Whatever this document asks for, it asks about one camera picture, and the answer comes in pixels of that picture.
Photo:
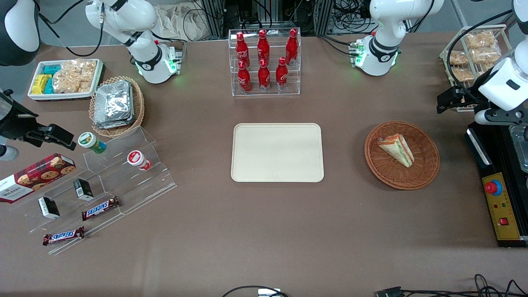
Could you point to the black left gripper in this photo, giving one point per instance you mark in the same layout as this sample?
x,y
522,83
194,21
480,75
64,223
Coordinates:
x,y
472,92

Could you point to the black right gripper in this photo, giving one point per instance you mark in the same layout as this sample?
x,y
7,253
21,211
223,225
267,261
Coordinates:
x,y
15,125

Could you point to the plastic-wrapped triangle sandwich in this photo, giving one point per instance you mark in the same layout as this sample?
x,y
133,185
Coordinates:
x,y
398,148

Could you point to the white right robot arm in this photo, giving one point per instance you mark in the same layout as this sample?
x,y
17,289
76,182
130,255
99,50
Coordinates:
x,y
123,16

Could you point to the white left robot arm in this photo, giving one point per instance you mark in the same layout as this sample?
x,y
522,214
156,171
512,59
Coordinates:
x,y
387,24

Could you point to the white rectangular snack tray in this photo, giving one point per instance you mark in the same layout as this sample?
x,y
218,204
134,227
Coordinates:
x,y
62,95

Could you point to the round brown wicker basket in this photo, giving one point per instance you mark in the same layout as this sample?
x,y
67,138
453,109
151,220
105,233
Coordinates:
x,y
425,165

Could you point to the oval brown wicker basket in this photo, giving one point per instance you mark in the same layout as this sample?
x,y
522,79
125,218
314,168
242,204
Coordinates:
x,y
138,107

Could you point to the beige plastic tray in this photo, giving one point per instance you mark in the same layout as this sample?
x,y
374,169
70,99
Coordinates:
x,y
276,152

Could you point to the bagged brown bread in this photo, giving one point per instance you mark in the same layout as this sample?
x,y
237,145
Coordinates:
x,y
458,57
479,40
486,55
462,74

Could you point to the red tartan cookie box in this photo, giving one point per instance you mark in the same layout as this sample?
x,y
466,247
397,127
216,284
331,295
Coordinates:
x,y
37,177

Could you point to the green lidded cup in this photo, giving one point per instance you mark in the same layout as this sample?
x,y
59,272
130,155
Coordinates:
x,y
91,142

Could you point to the teal snack packet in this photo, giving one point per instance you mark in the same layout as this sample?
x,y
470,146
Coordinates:
x,y
52,69
49,86

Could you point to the yellow snack packet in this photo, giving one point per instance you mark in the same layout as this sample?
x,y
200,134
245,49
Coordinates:
x,y
39,83

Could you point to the small black box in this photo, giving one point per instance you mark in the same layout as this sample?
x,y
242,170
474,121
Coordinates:
x,y
48,208
83,189

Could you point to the clear bag of crackers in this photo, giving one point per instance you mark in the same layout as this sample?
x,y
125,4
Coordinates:
x,y
74,76

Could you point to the silver foil pouch stack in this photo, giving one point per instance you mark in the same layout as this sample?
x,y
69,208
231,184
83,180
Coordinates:
x,y
113,103

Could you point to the grey translucent box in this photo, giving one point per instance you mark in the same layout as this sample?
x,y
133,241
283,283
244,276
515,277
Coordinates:
x,y
519,146

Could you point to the brown Snickers bar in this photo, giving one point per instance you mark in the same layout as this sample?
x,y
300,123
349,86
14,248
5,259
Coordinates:
x,y
100,208
63,236

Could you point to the red lidded cup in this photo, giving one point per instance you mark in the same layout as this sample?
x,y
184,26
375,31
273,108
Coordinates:
x,y
137,159

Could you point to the clear acrylic stepped stand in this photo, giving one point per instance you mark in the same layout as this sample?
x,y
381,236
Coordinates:
x,y
136,189

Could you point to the black control box yellow panel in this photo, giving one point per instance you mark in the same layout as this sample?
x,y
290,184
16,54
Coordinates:
x,y
501,214

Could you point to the red cola bottle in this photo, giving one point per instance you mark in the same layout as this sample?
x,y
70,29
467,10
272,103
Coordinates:
x,y
281,76
263,47
264,78
244,80
241,49
292,45

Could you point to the beige cloth bag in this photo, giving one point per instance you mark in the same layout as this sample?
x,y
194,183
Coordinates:
x,y
181,22

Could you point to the clear acrylic bottle rack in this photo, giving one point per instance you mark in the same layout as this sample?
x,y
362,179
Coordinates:
x,y
266,93

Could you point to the black equipment rack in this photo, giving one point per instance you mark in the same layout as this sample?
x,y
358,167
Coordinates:
x,y
268,14

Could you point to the white adapter block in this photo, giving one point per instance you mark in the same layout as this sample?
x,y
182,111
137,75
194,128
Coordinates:
x,y
269,293

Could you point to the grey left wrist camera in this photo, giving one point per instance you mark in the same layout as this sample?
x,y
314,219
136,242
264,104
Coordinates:
x,y
489,116

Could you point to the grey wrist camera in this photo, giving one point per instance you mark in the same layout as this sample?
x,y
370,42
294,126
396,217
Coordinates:
x,y
6,152
489,116

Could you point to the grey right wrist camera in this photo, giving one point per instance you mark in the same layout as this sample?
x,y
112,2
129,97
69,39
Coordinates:
x,y
6,152

